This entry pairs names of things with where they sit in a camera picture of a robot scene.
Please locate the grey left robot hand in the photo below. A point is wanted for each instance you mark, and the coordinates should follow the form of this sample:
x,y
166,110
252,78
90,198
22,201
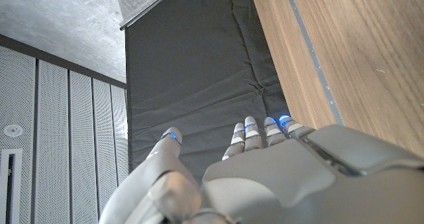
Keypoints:
x,y
281,184

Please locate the wooden panel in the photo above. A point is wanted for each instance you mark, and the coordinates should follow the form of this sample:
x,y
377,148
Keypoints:
x,y
314,61

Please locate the black backdrop curtain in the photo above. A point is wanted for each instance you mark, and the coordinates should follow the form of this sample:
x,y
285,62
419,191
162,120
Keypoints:
x,y
198,68

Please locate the white round ceiling sensor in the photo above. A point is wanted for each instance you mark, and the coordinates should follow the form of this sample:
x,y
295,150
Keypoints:
x,y
13,130

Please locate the white ceiling vent slot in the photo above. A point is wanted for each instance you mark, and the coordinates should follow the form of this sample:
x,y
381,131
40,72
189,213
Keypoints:
x,y
4,184

